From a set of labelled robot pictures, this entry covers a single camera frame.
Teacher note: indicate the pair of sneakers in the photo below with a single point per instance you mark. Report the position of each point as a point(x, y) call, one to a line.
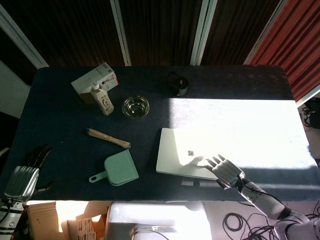
point(307, 116)

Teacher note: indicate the red curtain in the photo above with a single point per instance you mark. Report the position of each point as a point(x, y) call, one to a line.
point(295, 45)

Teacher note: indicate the milk tea bottle white cap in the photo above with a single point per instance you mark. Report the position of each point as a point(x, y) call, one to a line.
point(105, 102)

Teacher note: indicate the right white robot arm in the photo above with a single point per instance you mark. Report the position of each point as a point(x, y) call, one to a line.
point(270, 205)

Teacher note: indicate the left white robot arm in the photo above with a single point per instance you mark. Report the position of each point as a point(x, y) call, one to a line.
point(7, 220)

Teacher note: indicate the left silver and black robot hand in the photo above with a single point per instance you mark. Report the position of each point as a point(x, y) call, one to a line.
point(21, 182)

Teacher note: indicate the silver laptop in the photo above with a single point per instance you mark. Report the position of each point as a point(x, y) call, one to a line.
point(170, 155)

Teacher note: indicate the plain cardboard box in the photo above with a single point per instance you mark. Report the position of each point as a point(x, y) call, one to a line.
point(42, 217)

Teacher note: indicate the glass bowl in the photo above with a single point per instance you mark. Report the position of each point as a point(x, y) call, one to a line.
point(136, 108)

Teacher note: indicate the white window frame post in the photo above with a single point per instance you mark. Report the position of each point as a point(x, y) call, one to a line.
point(265, 32)
point(202, 32)
point(121, 32)
point(22, 37)

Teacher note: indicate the dark blue table cloth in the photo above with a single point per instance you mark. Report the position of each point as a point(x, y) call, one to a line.
point(75, 120)

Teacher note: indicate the small grey tape patch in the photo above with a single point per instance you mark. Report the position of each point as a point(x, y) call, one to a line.
point(187, 183)

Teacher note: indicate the bundle of wooden chopsticks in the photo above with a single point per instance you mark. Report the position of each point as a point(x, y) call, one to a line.
point(107, 138)

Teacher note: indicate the cardboard box with printed labels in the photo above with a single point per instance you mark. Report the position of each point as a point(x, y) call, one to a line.
point(85, 225)

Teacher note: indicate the right silver and black robot hand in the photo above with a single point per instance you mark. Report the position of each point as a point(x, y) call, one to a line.
point(227, 172)

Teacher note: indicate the mint green plastic dustpan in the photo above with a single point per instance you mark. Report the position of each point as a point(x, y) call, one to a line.
point(121, 167)

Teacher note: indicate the white and brown carton box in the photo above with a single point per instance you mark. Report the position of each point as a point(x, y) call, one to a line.
point(87, 81)

